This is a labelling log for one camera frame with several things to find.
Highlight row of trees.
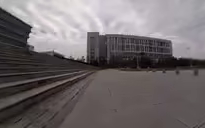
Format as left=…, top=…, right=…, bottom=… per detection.
left=89, top=54, right=205, bottom=70

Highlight low pale building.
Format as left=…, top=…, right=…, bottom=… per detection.
left=39, top=49, right=66, bottom=59

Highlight tall building with gridded windows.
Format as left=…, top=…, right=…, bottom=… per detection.
left=86, top=31, right=174, bottom=66

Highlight row of bollards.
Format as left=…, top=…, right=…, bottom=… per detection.
left=161, top=67, right=200, bottom=77

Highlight grey paved plaza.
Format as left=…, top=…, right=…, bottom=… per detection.
left=58, top=68, right=205, bottom=128

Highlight wide concrete stairs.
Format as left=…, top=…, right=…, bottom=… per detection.
left=0, top=46, right=99, bottom=128

